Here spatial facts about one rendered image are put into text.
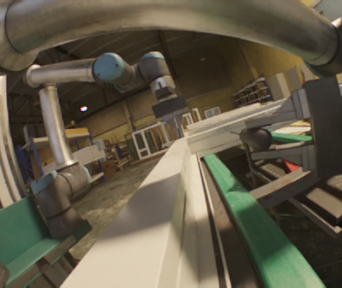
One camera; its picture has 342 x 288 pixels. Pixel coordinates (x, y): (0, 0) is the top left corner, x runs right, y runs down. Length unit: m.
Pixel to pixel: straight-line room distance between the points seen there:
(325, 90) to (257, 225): 0.18
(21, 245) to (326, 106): 0.99
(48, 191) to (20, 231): 0.26
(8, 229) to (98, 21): 0.81
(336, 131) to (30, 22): 0.36
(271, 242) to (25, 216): 0.85
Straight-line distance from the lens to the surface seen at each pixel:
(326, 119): 0.23
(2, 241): 0.84
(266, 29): 0.19
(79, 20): 0.17
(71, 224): 0.76
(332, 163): 0.25
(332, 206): 0.63
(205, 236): 0.15
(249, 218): 0.18
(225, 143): 0.53
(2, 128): 0.95
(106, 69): 0.52
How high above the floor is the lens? 0.98
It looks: 5 degrees down
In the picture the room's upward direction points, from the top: 20 degrees counter-clockwise
